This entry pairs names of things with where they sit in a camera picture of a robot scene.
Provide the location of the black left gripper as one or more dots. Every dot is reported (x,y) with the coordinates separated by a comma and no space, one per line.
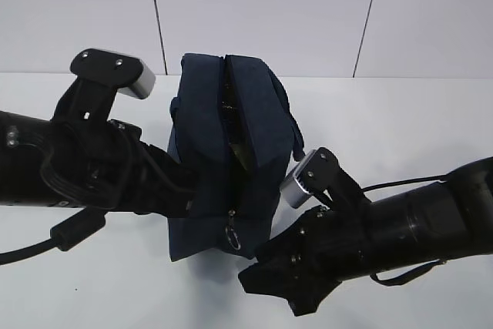
(117,173)

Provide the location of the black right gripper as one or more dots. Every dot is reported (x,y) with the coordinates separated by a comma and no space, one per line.
(292,264)

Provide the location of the navy blue lunch bag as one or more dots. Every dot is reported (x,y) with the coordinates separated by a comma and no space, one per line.
(233,125)

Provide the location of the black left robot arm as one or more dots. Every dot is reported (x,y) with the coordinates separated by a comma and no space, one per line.
(81,158)

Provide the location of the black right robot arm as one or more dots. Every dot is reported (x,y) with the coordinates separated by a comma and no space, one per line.
(415,230)

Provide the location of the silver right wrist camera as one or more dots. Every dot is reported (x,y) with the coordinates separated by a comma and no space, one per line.
(315,173)

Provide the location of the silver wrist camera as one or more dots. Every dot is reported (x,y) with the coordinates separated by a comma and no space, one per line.
(315,173)
(129,75)

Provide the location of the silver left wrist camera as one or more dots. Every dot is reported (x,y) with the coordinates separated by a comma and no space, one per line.
(129,75)

